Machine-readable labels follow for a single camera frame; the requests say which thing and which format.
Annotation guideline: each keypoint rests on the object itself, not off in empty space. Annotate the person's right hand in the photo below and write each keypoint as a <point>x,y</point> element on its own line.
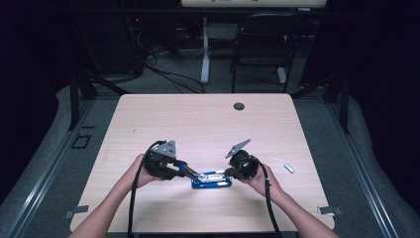
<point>261,181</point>

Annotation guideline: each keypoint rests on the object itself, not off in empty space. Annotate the white desk foot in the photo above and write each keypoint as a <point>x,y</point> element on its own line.
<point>281,75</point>

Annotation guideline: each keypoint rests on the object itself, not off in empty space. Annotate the blue stapler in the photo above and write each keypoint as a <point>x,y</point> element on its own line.
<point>211,181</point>

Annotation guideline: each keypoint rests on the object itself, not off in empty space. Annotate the grey tape piece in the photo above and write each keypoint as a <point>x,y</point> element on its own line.
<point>330,210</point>
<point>77,210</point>

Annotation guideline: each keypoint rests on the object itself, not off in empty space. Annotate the light wooden background desk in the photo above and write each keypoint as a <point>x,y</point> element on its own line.
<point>251,3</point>

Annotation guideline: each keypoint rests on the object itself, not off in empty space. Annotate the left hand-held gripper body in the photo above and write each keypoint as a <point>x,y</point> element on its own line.
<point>158,163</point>

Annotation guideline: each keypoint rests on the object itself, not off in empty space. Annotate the metal floor rail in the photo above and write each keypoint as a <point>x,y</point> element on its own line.
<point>363,178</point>
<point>49,165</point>

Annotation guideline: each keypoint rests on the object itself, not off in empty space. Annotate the round black table grommet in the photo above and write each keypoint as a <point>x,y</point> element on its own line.
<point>238,106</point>

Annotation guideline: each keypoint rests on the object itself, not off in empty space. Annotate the white desk leg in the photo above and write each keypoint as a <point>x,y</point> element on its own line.
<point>205,66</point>

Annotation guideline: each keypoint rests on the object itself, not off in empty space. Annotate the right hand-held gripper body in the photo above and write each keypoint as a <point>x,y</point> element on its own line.
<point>244,165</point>

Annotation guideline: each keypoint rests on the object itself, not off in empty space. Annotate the silver staple strip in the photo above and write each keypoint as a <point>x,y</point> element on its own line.
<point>289,168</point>

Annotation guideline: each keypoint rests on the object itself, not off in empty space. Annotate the person's left hand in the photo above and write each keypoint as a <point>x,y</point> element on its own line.
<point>145,175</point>

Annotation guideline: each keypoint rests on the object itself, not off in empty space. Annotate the black metal stand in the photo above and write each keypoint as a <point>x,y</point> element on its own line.
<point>75,99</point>
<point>343,105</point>

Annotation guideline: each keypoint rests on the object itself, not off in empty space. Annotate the black folding chair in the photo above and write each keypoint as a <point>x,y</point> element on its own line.
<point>264,49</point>

